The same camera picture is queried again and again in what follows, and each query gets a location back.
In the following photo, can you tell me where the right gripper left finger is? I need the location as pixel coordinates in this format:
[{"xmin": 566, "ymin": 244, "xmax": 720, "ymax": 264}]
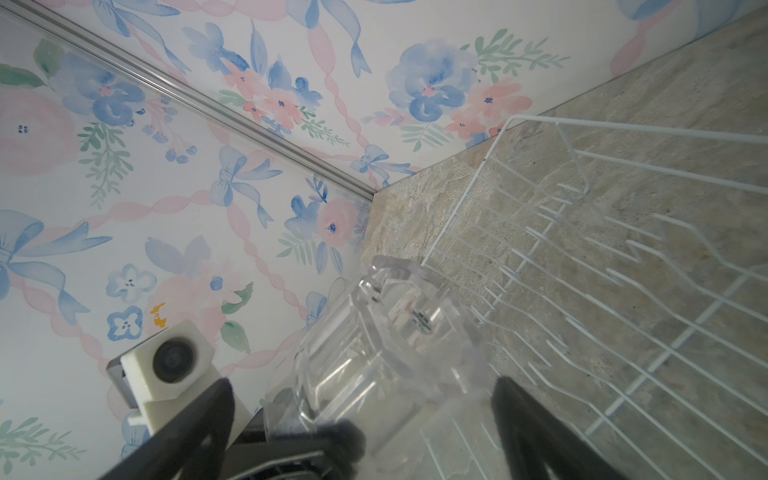
[{"xmin": 102, "ymin": 379, "xmax": 236, "ymax": 480}]

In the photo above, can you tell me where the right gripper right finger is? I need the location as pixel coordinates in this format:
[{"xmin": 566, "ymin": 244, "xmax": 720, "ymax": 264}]
[{"xmin": 491, "ymin": 376, "xmax": 625, "ymax": 479}]

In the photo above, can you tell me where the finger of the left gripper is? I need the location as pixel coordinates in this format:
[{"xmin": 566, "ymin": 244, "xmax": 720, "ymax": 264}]
[{"xmin": 221, "ymin": 416, "xmax": 366, "ymax": 479}]

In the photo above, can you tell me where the clear glass cup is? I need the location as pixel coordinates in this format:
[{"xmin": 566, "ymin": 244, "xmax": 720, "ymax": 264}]
[{"xmin": 263, "ymin": 255, "xmax": 489, "ymax": 479}]

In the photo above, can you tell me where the white wire dish rack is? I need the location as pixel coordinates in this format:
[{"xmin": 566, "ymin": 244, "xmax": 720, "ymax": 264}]
[{"xmin": 423, "ymin": 114, "xmax": 767, "ymax": 479}]

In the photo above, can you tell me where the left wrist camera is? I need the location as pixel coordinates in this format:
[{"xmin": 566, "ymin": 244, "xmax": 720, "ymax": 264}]
[{"xmin": 106, "ymin": 321, "xmax": 224, "ymax": 434}]

